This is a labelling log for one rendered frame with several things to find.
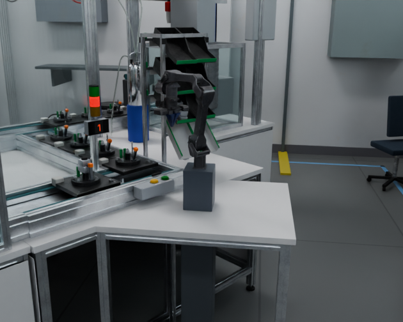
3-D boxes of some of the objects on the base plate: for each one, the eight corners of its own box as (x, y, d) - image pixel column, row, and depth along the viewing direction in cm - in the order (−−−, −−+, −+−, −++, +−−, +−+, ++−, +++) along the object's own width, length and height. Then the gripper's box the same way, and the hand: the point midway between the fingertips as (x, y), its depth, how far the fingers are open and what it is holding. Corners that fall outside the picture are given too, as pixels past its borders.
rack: (208, 164, 292) (210, 33, 268) (164, 177, 267) (162, 34, 244) (185, 157, 306) (185, 32, 283) (141, 169, 281) (137, 32, 258)
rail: (186, 186, 253) (186, 168, 250) (31, 238, 193) (28, 214, 190) (180, 184, 257) (180, 165, 254) (25, 234, 196) (22, 210, 193)
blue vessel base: (153, 140, 348) (152, 105, 340) (136, 144, 338) (135, 107, 330) (140, 136, 359) (139, 101, 351) (123, 140, 348) (122, 104, 340)
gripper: (161, 98, 220) (161, 130, 225) (189, 94, 233) (189, 124, 237) (153, 96, 224) (153, 128, 229) (181, 92, 237) (181, 122, 242)
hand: (171, 119), depth 232 cm, fingers closed
